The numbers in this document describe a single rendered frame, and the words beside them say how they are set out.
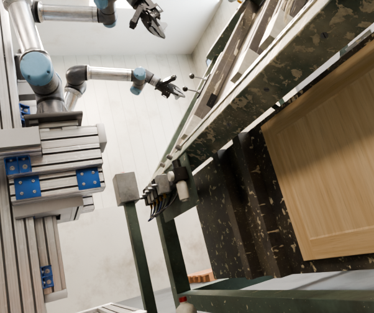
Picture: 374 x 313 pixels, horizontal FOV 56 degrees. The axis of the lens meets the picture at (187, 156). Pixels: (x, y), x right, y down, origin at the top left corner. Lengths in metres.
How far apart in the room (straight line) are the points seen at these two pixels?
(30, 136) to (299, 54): 0.95
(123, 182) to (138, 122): 3.77
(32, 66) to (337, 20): 1.09
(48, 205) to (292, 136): 1.01
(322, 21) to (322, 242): 0.75
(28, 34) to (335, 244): 1.40
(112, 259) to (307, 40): 4.60
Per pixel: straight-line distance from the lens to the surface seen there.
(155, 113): 6.00
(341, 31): 0.93
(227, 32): 2.66
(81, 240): 5.20
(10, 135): 1.40
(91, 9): 1.84
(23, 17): 1.68
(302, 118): 1.30
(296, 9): 1.27
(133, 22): 1.65
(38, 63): 1.52
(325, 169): 1.25
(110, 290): 5.21
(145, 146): 5.71
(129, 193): 2.12
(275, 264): 1.52
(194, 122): 1.75
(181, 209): 1.73
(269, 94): 1.11
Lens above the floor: 0.38
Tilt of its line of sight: 15 degrees up
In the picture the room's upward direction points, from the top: 14 degrees counter-clockwise
